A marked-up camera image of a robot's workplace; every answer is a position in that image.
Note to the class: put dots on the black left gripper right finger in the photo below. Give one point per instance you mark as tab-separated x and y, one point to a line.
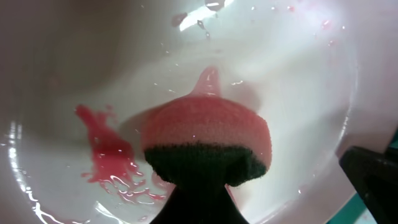
374	177

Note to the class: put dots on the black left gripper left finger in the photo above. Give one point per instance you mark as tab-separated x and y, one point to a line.
190	207

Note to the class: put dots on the white plate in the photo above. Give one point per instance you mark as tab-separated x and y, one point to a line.
77	77

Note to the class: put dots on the teal plastic serving tray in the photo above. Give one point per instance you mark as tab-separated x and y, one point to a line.
355	211

